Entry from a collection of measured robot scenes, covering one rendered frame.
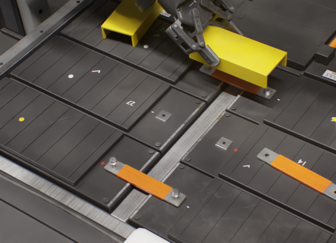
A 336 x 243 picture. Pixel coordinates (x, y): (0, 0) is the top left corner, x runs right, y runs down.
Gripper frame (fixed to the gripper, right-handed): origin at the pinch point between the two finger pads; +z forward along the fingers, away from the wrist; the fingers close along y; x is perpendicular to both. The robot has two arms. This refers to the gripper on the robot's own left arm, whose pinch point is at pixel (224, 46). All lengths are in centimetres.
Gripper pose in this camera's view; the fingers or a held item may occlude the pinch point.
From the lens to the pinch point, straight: 137.3
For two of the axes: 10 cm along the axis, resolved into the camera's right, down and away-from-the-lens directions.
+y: 5.8, -6.1, 5.4
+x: -4.7, 3.0, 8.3
